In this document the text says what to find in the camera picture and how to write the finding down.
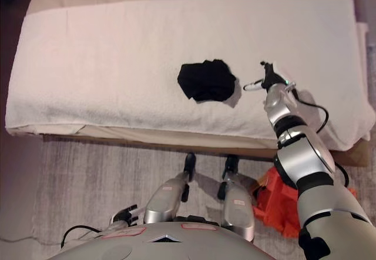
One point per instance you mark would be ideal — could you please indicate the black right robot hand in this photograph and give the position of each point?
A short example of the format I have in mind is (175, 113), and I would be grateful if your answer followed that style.
(269, 77)

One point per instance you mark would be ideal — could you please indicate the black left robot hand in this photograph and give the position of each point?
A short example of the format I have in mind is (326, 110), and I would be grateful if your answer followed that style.
(127, 213)

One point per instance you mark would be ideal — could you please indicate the black garment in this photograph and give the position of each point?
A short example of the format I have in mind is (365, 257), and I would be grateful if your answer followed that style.
(207, 80)

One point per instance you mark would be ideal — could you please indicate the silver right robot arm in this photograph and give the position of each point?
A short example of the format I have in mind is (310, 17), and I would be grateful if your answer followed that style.
(311, 166)

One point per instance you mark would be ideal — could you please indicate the wooden laundry basket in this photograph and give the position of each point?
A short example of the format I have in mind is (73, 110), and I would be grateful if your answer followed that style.
(262, 182)

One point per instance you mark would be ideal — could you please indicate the grey rug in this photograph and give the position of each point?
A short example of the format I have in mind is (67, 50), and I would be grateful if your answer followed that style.
(102, 177)

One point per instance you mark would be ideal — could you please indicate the cream mattress sheet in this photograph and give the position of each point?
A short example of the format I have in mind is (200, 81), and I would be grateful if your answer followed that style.
(161, 135)

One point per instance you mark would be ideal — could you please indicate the silver right robot leg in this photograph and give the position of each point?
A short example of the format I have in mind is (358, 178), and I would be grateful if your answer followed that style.
(238, 210)

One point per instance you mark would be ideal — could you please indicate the orange garment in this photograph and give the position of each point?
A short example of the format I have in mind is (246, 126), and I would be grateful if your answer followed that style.
(276, 207)

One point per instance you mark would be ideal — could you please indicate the white textured blanket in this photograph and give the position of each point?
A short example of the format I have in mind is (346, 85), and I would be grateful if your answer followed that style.
(117, 66)

